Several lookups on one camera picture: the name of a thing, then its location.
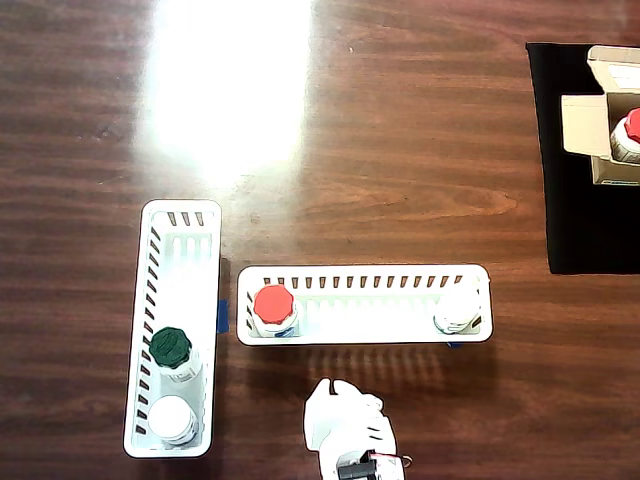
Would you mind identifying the brown cardboard box flaps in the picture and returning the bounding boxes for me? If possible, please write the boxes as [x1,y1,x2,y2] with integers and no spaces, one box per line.
[559,44,640,186]

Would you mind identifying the red-capped bottle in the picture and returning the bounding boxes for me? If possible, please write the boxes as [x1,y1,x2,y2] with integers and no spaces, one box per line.
[251,283,301,339]
[609,107,640,165]

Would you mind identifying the white plastic basket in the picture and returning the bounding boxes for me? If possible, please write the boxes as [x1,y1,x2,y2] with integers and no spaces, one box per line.
[122,198,224,459]
[235,263,495,347]

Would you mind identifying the green cap bottle white body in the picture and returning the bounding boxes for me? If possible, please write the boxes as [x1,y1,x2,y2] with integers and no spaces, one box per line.
[148,325,204,384]

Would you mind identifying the black mat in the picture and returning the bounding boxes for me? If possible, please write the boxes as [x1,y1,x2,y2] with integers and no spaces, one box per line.
[524,42,640,275]

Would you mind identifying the red servo wire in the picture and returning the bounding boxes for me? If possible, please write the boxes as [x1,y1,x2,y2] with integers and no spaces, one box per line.
[377,452,414,469]

